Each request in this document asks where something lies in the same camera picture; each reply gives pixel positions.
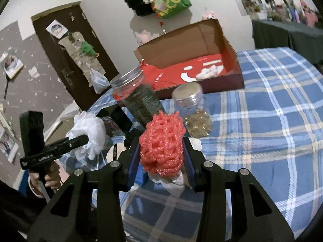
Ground white printed patch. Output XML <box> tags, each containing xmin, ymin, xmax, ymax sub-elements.
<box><xmin>106</xmin><ymin>142</ymin><xmax>129</xmax><ymax>162</ymax></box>

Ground small black figurine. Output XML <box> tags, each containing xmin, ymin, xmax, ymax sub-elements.
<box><xmin>124</xmin><ymin>128</ymin><xmax>144</xmax><ymax>150</ymax></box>

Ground blue plaid blanket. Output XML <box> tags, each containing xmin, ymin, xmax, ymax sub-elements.
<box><xmin>59</xmin><ymin>47</ymin><xmax>323</xmax><ymax>242</ymax></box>

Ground white plastic sheet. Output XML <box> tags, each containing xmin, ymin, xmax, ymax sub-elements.
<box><xmin>58</xmin><ymin>101</ymin><xmax>81</xmax><ymax>126</ymax></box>

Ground small glass jar gold contents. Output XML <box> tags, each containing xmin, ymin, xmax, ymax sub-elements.
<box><xmin>172</xmin><ymin>83</ymin><xmax>212</xmax><ymax>139</ymax></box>

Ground dark green covered table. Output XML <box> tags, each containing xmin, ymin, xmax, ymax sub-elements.
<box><xmin>252</xmin><ymin>19</ymin><xmax>323</xmax><ymax>65</ymax></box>

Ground tall glass jar dark contents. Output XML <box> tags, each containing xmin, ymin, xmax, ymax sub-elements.
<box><xmin>110</xmin><ymin>66</ymin><xmax>166</xmax><ymax>129</ymax></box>

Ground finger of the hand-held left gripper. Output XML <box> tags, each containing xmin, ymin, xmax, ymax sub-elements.
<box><xmin>64</xmin><ymin>134</ymin><xmax>89</xmax><ymax>150</ymax></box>

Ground clear plastic bag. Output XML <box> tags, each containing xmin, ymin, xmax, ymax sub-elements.
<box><xmin>89</xmin><ymin>68</ymin><xmax>111</xmax><ymax>93</ymax></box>

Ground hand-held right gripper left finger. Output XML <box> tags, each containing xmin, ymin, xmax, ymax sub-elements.
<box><xmin>26</xmin><ymin>137</ymin><xmax>149</xmax><ymax>242</ymax></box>

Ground pink plush toy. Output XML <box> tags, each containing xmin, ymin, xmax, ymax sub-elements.
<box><xmin>134</xmin><ymin>29</ymin><xmax>153</xmax><ymax>46</ymax></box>

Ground white foam piece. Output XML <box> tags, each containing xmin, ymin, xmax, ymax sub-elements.
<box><xmin>195</xmin><ymin>66</ymin><xmax>224</xmax><ymax>80</ymax></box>
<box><xmin>149</xmin><ymin>171</ymin><xmax>190</xmax><ymax>197</ymax></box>

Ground black cube box colourful print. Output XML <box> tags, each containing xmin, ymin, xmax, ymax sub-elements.
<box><xmin>96</xmin><ymin>104</ymin><xmax>133</xmax><ymax>138</ymax></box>

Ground dark brown door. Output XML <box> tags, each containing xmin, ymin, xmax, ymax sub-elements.
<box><xmin>31</xmin><ymin>1</ymin><xmax>119</xmax><ymax>111</ymax></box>

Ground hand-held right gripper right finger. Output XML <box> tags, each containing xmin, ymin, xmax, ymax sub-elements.
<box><xmin>182</xmin><ymin>137</ymin><xmax>298</xmax><ymax>242</ymax></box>

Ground white foam fruit net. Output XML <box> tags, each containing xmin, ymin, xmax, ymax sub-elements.
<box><xmin>68</xmin><ymin>111</ymin><xmax>106</xmax><ymax>160</ymax></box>

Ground wall photo collage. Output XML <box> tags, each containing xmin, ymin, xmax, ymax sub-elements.
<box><xmin>241</xmin><ymin>0</ymin><xmax>263</xmax><ymax>16</ymax></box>

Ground red foam fruit net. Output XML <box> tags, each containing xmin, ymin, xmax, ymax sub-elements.
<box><xmin>139</xmin><ymin>111</ymin><xmax>187</xmax><ymax>175</ymax></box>

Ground cardboard box with red lining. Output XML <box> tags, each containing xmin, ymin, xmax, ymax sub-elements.
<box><xmin>133</xmin><ymin>19</ymin><xmax>245</xmax><ymax>99</ymax></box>

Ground black bag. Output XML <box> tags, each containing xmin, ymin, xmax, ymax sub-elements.
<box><xmin>124</xmin><ymin>0</ymin><xmax>154</xmax><ymax>16</ymax></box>

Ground person's left forearm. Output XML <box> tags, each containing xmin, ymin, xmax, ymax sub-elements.
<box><xmin>0</xmin><ymin>180</ymin><xmax>51</xmax><ymax>242</ymax></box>

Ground brown paper bag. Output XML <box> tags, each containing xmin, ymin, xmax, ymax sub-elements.
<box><xmin>59</xmin><ymin>31</ymin><xmax>106</xmax><ymax>81</ymax></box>

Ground photo on door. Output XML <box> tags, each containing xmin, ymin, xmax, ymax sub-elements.
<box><xmin>46</xmin><ymin>20</ymin><xmax>68</xmax><ymax>39</ymax></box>

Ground green plush toy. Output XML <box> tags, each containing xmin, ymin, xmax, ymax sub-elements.
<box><xmin>80</xmin><ymin>41</ymin><xmax>98</xmax><ymax>56</ymax></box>

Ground person's left hand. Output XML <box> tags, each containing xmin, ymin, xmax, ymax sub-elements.
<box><xmin>28</xmin><ymin>168</ymin><xmax>61</xmax><ymax>197</ymax></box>

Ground row of bottles and figures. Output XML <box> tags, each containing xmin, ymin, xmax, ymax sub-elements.
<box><xmin>262</xmin><ymin>0</ymin><xmax>323</xmax><ymax>28</ymax></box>

